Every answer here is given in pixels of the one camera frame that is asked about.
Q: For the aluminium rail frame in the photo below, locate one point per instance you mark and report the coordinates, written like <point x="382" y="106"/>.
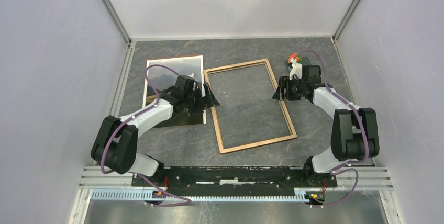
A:
<point x="371" y="178"/>

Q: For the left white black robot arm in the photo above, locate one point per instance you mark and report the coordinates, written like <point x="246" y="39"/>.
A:
<point x="115" y="146"/>

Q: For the grey building block baseplate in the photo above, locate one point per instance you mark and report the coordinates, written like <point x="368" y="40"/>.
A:
<point x="289" y="63"/>

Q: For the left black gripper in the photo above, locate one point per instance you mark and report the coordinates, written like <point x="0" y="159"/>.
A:
<point x="207" y="101"/>

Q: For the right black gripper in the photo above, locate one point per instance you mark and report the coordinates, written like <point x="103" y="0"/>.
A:
<point x="285" y="82"/>

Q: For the wooden picture frame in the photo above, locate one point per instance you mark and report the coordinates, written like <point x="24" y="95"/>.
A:
<point x="248" y="117"/>

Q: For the white slotted cable duct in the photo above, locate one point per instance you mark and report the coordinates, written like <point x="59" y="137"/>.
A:
<point x="151" y="195"/>

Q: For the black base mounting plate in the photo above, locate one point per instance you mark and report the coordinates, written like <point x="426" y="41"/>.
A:
<point x="239" y="180"/>

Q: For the orange arch block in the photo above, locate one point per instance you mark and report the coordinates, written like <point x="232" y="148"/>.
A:
<point x="293" y="57"/>

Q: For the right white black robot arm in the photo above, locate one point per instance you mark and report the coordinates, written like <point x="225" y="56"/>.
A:
<point x="354" y="135"/>

